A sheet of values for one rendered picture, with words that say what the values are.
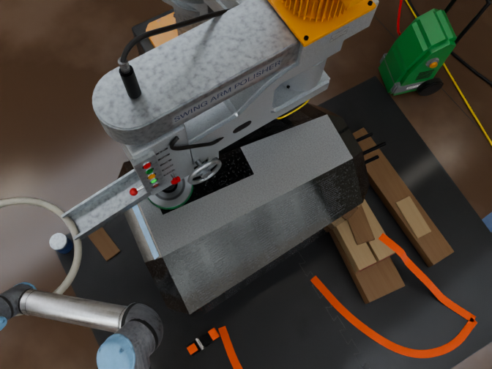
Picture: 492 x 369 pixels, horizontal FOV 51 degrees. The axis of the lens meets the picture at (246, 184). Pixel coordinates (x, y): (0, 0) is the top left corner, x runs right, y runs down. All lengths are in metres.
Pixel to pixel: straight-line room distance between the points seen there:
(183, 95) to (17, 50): 2.56
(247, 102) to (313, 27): 0.37
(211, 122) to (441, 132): 2.15
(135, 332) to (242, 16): 1.02
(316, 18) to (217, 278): 1.30
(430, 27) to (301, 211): 1.48
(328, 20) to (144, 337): 1.09
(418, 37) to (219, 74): 1.98
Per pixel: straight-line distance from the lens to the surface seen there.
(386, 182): 3.32
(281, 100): 2.07
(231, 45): 1.65
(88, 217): 2.23
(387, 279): 3.15
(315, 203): 2.46
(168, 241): 2.31
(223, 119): 1.85
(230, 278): 2.46
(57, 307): 1.82
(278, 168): 2.40
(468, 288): 3.42
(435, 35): 3.34
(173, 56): 1.64
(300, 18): 1.70
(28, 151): 3.61
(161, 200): 2.33
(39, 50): 3.97
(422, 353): 3.27
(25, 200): 2.30
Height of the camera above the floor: 3.10
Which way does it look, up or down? 71 degrees down
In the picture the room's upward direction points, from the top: 4 degrees clockwise
